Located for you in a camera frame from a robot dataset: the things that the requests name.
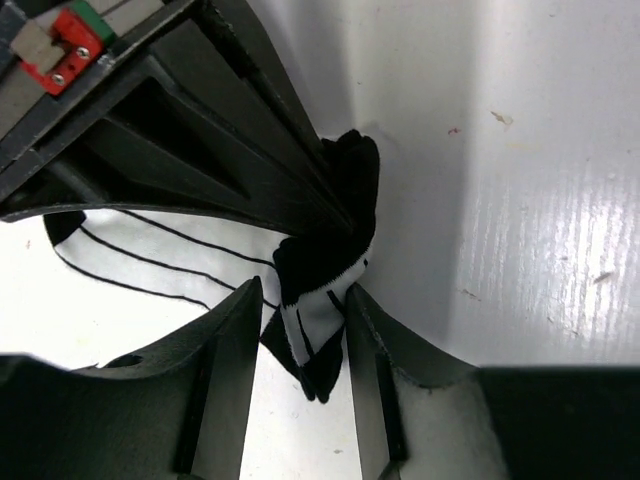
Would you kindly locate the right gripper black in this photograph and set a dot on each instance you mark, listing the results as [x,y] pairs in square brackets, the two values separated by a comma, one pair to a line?
[157,135]

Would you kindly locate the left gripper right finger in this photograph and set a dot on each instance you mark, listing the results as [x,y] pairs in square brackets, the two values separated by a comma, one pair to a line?
[421,413]

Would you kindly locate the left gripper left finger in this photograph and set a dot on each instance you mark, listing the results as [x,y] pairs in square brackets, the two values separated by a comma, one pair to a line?
[174,409]

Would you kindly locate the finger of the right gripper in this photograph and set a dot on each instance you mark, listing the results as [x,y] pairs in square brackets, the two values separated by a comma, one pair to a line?
[270,90]

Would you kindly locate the white black striped sock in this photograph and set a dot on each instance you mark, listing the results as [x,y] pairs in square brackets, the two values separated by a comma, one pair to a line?
[201,260]

